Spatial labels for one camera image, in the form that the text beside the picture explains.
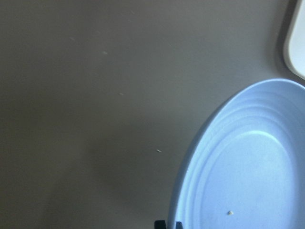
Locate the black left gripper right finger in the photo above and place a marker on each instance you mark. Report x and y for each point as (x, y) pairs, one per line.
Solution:
(178, 225)

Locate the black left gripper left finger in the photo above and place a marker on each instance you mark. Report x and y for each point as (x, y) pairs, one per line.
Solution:
(160, 224)

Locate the cream rectangular tray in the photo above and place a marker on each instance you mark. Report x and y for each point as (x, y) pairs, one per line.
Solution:
(294, 45)

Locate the blue plate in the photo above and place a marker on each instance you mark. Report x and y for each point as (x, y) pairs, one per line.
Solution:
(245, 169)

